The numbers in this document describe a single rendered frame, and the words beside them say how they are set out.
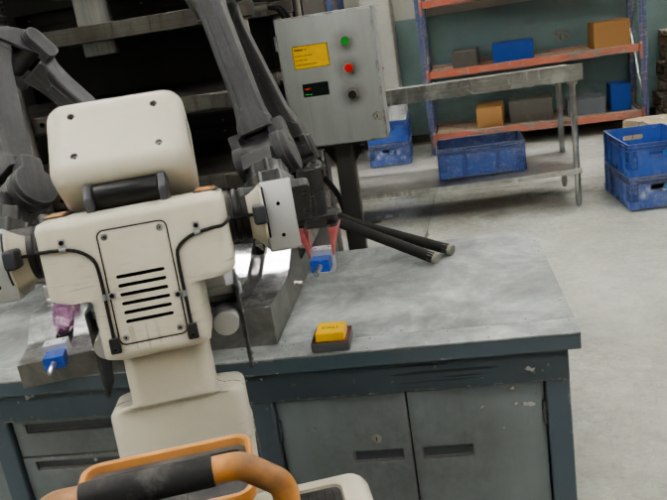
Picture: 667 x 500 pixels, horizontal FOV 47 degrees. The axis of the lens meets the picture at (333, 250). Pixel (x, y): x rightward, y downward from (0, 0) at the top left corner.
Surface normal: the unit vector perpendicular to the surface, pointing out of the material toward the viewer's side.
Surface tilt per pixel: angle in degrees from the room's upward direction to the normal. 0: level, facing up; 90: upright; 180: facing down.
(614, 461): 0
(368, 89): 90
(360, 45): 90
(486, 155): 93
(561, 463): 90
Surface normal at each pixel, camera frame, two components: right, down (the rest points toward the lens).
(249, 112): -0.20, -0.07
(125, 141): 0.01, -0.44
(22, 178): 0.72, -0.53
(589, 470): -0.15, -0.94
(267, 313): -0.11, 0.31
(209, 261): 0.13, 0.14
